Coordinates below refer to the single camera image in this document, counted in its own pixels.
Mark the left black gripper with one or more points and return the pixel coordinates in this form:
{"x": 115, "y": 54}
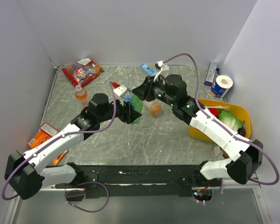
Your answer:
{"x": 128, "y": 113}

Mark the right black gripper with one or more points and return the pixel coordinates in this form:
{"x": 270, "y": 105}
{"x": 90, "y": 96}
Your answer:
{"x": 146, "y": 89}

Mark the green plastic bottle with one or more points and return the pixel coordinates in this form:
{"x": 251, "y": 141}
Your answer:
{"x": 136, "y": 103}

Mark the orange tea bottle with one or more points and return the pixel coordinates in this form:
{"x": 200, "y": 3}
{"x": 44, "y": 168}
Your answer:
{"x": 153, "y": 107}
{"x": 81, "y": 95}

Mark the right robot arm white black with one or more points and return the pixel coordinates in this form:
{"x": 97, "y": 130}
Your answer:
{"x": 243, "y": 159}

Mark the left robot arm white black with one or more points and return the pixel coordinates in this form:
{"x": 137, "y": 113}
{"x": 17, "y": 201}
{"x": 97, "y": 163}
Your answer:
{"x": 27, "y": 173}

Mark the clear blue water bottle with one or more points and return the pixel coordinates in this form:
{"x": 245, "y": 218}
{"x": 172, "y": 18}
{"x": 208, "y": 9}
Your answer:
{"x": 128, "y": 95}

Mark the red candy bag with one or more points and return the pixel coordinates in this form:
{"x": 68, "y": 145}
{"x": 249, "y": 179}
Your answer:
{"x": 82, "y": 72}

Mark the red pepper toy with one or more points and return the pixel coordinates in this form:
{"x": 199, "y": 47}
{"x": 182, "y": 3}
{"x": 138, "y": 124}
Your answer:
{"x": 214, "y": 111}

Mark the toilet paper roll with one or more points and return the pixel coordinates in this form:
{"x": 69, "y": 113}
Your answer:
{"x": 221, "y": 86}

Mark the orange red battery pack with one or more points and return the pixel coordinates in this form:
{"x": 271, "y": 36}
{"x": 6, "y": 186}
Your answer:
{"x": 45, "y": 133}

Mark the orange utility knife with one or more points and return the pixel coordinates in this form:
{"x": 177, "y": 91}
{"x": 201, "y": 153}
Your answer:
{"x": 58, "y": 159}

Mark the green cabbage toy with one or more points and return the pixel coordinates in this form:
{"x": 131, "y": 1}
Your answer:
{"x": 230, "y": 120}

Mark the yellow plastic basket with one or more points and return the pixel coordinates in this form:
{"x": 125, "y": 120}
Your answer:
{"x": 236, "y": 110}

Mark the dark eggplant toy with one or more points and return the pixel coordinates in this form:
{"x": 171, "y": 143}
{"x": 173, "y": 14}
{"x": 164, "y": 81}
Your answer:
{"x": 241, "y": 131}

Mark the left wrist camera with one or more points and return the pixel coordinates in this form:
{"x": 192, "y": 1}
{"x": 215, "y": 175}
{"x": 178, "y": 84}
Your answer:
{"x": 120, "y": 92}

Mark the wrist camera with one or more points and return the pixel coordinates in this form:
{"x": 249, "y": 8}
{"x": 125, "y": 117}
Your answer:
{"x": 162, "y": 68}
{"x": 120, "y": 92}

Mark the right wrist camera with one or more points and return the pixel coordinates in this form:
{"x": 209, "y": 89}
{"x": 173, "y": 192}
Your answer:
{"x": 162, "y": 68}

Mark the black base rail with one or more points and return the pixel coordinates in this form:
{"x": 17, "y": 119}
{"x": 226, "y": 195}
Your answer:
{"x": 129, "y": 180}

